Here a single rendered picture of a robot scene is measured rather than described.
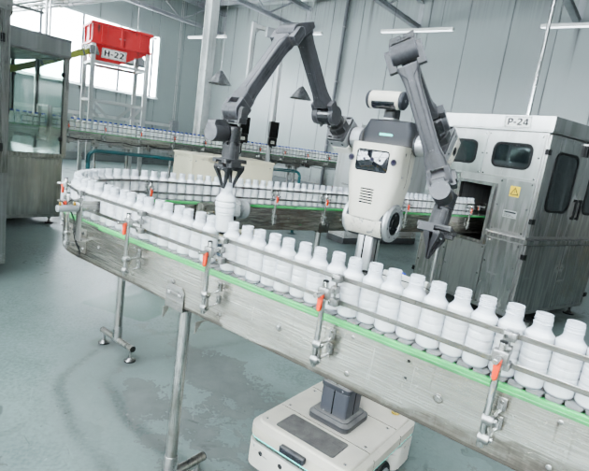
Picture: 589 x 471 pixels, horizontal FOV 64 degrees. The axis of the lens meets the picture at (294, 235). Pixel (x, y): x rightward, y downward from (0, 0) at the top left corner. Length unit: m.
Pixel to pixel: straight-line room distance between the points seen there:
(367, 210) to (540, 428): 1.06
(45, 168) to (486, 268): 5.28
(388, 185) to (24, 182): 5.34
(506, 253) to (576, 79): 9.00
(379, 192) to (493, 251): 3.19
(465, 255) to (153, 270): 3.85
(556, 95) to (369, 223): 11.77
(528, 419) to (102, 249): 1.67
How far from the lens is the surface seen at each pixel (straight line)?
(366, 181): 1.93
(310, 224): 3.61
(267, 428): 2.19
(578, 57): 13.63
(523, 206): 4.85
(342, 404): 2.20
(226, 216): 1.60
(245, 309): 1.52
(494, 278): 5.01
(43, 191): 6.73
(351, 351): 1.31
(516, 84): 13.76
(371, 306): 1.29
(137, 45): 8.24
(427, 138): 1.46
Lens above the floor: 1.45
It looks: 11 degrees down
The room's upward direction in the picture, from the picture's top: 8 degrees clockwise
